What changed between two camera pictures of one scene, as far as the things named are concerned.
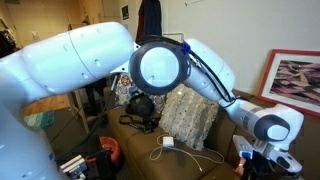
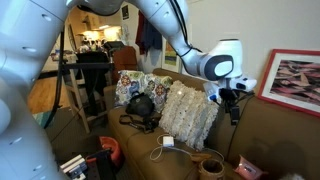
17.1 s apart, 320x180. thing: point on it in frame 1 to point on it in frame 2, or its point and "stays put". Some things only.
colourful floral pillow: x=124 y=88 stays put
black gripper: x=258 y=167 to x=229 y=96
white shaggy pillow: x=187 y=116 stays put
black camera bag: x=140 y=105 stays put
